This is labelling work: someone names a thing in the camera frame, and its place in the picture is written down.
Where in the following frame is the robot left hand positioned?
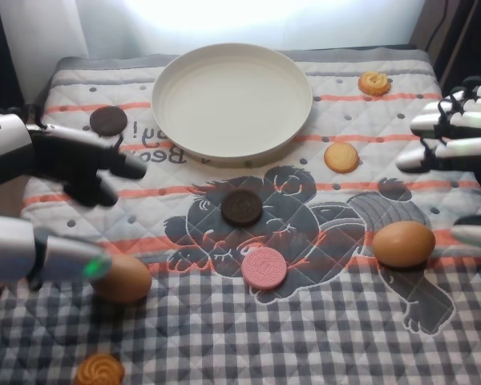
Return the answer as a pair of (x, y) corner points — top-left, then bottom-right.
(0, 103), (148, 292)

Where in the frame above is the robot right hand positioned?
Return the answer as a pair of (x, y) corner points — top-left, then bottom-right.
(395, 78), (481, 252)

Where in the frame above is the brown egg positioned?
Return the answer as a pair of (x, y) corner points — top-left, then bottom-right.
(91, 253), (152, 304)
(371, 221), (437, 269)

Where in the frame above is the white round plate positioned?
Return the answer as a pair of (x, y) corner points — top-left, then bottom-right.
(151, 43), (313, 161)

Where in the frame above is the plain chocolate round cookie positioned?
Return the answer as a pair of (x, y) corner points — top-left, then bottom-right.
(89, 106), (127, 136)

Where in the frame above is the swirl butter cookie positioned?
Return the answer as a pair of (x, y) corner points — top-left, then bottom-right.
(358, 71), (393, 96)
(75, 353), (126, 385)

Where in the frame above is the round butter cookie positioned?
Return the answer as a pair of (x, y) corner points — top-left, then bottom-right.
(323, 142), (361, 174)

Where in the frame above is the chocolate sandwich cookie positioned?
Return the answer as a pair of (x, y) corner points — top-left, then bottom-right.
(220, 188), (264, 228)

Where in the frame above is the pink sandwich cookie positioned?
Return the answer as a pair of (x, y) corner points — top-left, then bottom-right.
(241, 247), (286, 290)

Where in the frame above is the grey quilt with bear print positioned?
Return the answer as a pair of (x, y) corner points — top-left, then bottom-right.
(0, 44), (481, 385)

